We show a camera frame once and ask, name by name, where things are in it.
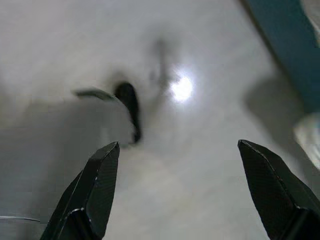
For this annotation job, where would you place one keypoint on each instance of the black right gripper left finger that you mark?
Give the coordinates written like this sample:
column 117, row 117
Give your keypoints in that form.
column 85, row 195

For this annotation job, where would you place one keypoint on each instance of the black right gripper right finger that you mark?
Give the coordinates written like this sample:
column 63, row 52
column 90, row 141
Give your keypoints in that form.
column 275, row 195

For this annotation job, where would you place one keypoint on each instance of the cream bed mattress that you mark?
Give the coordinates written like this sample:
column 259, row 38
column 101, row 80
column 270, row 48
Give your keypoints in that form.
column 310, row 140

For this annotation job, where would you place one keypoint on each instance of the dark teal bed frame rail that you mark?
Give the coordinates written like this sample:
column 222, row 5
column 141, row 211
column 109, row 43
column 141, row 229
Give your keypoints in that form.
column 295, row 50

